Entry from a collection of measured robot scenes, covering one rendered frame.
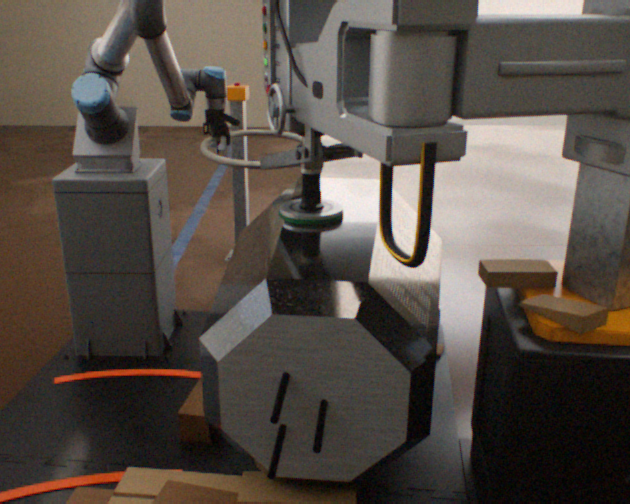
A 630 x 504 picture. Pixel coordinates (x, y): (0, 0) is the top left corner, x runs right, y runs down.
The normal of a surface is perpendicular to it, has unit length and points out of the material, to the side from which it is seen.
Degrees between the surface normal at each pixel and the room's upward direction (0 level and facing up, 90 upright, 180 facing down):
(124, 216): 90
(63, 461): 0
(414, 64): 90
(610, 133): 90
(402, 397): 90
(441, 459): 0
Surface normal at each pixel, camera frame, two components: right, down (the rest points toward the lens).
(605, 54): 0.29, 0.34
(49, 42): 0.00, 0.36
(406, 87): -0.25, 0.34
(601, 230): -0.92, 0.14
